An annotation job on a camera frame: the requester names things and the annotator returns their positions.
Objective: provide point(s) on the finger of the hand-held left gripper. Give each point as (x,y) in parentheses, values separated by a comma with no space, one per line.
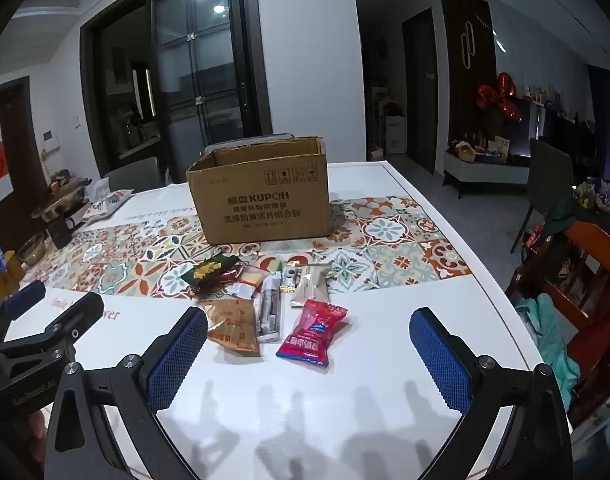
(27,297)
(70,316)

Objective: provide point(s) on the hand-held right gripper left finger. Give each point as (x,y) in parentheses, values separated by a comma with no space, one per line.
(177,355)

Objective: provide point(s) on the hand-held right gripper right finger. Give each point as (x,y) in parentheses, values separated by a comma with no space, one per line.
(440,365)

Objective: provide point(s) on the brown snack packet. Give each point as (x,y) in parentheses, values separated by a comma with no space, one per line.
(232,330)

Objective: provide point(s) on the red patterned snack packet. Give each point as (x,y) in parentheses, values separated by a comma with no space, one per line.
(231,276)

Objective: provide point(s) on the yellow white snack packet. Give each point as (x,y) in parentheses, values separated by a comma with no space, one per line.
(247,283)

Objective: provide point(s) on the clear silver snack packet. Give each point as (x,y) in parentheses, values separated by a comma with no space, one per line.
(270,310)

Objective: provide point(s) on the red candy packet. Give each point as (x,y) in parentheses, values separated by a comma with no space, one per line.
(312,332)

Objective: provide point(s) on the pale green snack packet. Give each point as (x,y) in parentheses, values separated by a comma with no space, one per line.
(272,263)

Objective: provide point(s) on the small gold white packet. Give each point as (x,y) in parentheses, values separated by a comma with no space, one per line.
(289,276)

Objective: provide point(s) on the long beige snack packet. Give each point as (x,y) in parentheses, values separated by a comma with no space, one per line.
(310,285)

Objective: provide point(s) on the brown cardboard box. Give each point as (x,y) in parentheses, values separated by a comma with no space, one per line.
(260,210)

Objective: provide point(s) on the glass bowl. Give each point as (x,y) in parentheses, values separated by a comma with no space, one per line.
(30,249)

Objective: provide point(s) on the black pot base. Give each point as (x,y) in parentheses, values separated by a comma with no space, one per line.
(60,234)

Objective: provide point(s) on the metal hot pot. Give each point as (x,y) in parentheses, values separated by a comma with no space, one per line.
(65,200)

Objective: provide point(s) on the teal cloth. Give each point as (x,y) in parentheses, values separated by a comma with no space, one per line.
(552,340)

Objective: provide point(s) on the leaf-print fabric pouch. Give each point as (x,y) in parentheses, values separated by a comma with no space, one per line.
(107,202)

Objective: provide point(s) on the grey dining chair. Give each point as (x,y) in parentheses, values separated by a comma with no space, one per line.
(135,172)

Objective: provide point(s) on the wooden chair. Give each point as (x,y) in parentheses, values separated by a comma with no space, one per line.
(580,280)

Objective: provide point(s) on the white low cabinet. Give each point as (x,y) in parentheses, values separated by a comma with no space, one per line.
(485,172)

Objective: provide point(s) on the dark dining chair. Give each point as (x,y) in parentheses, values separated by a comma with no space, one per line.
(547,175)

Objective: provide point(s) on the flower bouquet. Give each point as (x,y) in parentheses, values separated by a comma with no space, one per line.
(595,195)

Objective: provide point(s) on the sliding glass door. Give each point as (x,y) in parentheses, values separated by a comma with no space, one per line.
(205,85)

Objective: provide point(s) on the black television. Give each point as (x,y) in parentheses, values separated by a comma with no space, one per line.
(560,125)

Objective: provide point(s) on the dark interior door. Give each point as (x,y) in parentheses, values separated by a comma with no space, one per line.
(422,90)

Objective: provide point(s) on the red foil balloons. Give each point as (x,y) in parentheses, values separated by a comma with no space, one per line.
(500,95)

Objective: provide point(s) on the purple curtain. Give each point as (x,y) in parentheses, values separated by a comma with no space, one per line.
(607,125)

